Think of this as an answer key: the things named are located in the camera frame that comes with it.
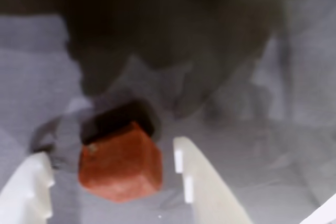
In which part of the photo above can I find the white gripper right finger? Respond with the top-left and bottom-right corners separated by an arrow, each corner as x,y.
173,136 -> 253,224

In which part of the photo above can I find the black table mat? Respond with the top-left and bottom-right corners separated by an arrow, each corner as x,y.
0,0 -> 336,224

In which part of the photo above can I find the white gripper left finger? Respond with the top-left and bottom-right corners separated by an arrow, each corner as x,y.
0,152 -> 56,224

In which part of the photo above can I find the red cube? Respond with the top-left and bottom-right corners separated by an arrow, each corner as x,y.
78,121 -> 164,204

